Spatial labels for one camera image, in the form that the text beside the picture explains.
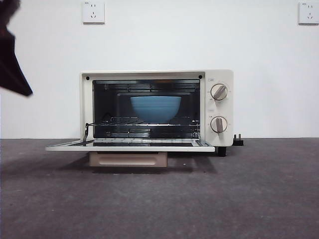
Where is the beige round oven knob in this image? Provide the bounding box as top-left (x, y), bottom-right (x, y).
top-left (210, 116), bottom-right (228, 132)
top-left (210, 84), bottom-right (228, 101)

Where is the white wall socket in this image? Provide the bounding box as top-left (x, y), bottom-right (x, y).
top-left (83, 0), bottom-right (105, 25)
top-left (298, 2), bottom-right (319, 25)

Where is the metal wire oven rack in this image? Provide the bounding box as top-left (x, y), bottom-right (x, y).
top-left (87, 116), bottom-right (201, 127)

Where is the white Toshiba toaster oven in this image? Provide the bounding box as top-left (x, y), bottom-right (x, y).
top-left (81, 69), bottom-right (234, 157)

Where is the oven door with beige handle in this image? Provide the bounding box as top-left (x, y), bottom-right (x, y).
top-left (45, 138), bottom-right (216, 167)

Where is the blue ribbed bowl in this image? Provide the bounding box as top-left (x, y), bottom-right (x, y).
top-left (130, 96), bottom-right (181, 124)

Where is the black power cord with plug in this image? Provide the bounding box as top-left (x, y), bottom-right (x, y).
top-left (233, 133), bottom-right (245, 146)

